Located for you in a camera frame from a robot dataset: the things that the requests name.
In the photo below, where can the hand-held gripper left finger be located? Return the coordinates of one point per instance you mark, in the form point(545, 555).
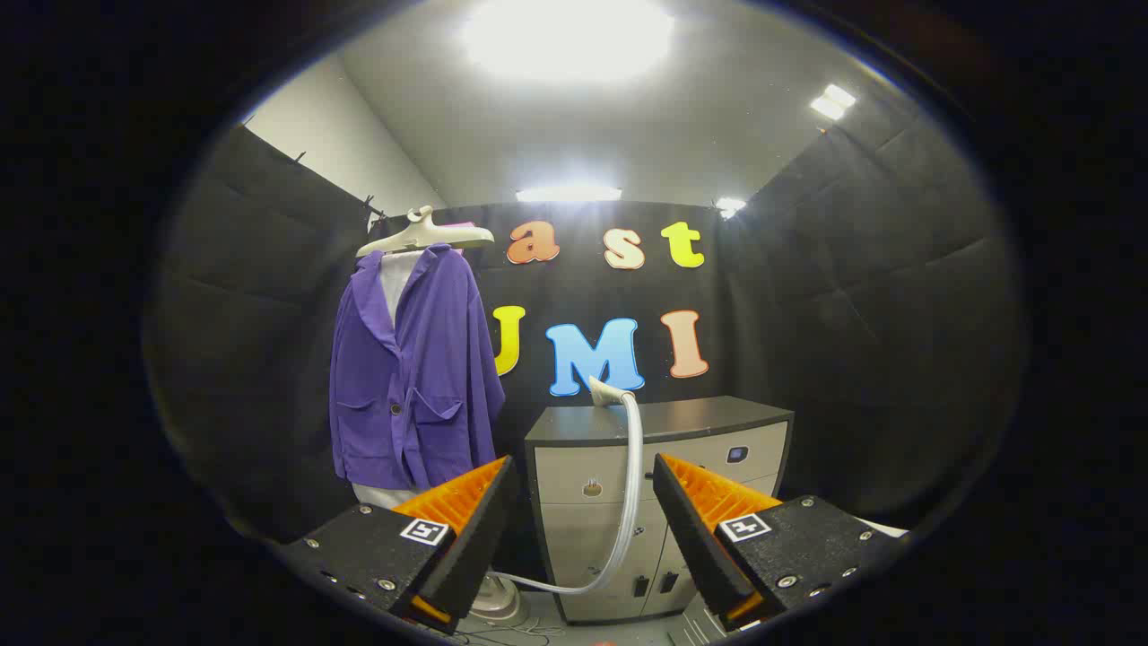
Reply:
point(484, 529)

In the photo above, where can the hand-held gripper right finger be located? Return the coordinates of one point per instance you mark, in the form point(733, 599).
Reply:
point(691, 538)

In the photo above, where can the white garment steamer base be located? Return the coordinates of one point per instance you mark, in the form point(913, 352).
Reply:
point(498, 599)

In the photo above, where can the cream plastic clothes hanger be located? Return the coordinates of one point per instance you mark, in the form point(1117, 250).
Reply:
point(421, 237)

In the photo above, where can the grey drawer cabinet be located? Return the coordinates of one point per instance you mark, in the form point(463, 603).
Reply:
point(583, 475)

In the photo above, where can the white hanging ironing pad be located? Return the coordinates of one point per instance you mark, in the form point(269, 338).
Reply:
point(395, 278)

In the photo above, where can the small ceiling light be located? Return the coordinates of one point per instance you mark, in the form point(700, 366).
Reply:
point(729, 206)

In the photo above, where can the rectangular ceiling light panel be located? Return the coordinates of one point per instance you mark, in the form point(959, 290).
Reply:
point(833, 101)

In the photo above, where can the large bright ceiling light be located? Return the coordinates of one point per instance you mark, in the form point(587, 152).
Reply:
point(565, 36)

